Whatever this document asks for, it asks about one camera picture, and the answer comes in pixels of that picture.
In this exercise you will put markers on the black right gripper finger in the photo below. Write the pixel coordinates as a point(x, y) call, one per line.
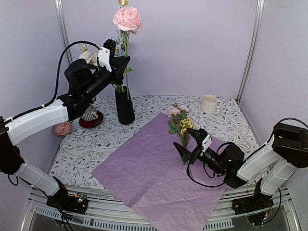
point(184, 153)
point(197, 134)

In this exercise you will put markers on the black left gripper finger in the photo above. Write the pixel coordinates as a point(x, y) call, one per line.
point(118, 76)
point(120, 62)

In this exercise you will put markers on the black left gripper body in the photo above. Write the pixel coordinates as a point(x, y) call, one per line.
point(93, 87)

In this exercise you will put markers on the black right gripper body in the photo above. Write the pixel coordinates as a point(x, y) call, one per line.
point(216, 167)

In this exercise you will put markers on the yellow small flower sprig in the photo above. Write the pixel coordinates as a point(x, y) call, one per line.
point(185, 124)

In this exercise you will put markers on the white rose flower stem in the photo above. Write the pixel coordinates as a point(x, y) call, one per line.
point(90, 58)

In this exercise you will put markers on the pink rose flower stem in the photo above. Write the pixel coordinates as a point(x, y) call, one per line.
point(177, 118)

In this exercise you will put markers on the purple pink wrapping paper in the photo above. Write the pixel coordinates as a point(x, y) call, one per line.
point(147, 174)

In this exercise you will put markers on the blue poppy flower stem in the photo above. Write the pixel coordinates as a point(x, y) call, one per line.
point(119, 50)

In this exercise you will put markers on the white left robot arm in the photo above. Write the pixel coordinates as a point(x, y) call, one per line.
point(86, 82)

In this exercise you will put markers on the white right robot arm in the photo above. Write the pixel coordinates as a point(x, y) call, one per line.
point(287, 146)

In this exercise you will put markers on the black tapered vase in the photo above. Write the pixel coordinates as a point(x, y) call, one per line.
point(124, 106)

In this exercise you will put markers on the cream ceramic mug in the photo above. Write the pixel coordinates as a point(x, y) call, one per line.
point(210, 104)

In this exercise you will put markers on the striped grey teacup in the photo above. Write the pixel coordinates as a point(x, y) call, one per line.
point(90, 114)

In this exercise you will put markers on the red lacquer saucer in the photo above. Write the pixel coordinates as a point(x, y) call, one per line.
point(93, 123)

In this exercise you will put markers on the floral patterned tablecloth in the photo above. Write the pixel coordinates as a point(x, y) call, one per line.
point(84, 149)

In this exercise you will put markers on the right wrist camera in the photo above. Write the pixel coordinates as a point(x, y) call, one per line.
point(204, 139)

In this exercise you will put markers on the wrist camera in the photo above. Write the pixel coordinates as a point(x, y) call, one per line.
point(204, 139)
point(105, 53)

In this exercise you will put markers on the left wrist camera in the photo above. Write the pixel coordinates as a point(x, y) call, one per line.
point(105, 53)

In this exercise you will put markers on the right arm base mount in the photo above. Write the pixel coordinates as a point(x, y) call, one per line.
point(253, 203)

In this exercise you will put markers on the left aluminium frame post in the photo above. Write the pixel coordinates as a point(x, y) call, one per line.
point(61, 22)

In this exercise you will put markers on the aluminium frame post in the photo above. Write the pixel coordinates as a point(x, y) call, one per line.
point(252, 49)
point(61, 22)

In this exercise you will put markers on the aluminium front rail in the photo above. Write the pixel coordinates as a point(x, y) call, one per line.
point(213, 211)

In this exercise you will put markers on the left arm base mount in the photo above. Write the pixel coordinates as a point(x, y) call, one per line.
point(77, 203)

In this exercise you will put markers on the right aluminium frame post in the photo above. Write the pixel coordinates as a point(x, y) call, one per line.
point(252, 49)

